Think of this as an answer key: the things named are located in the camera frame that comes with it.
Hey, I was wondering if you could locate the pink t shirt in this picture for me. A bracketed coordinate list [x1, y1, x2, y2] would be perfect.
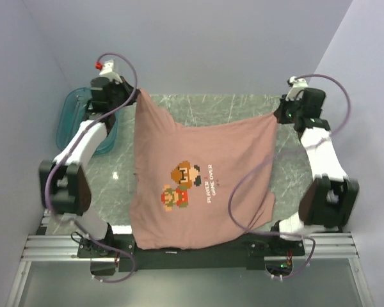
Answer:
[129, 90, 278, 249]

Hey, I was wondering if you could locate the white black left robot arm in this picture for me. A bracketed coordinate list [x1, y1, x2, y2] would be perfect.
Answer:
[38, 75, 138, 257]

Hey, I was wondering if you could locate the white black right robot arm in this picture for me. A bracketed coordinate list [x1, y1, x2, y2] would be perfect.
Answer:
[268, 87, 360, 255]

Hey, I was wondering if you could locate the teal transparent plastic bin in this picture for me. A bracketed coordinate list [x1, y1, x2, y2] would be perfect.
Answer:
[55, 88, 119, 155]

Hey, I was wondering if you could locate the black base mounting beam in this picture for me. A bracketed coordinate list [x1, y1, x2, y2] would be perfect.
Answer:
[76, 232, 307, 276]

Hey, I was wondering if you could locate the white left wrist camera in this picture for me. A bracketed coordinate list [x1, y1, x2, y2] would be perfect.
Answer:
[95, 59, 123, 84]

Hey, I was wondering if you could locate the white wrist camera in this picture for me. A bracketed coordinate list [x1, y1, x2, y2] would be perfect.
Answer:
[285, 76, 308, 101]
[95, 59, 123, 84]

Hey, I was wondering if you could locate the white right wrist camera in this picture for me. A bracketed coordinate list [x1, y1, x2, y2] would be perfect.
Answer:
[285, 76, 308, 101]

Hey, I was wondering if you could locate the aluminium frame rail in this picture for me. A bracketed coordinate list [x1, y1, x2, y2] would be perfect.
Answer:
[20, 232, 361, 262]

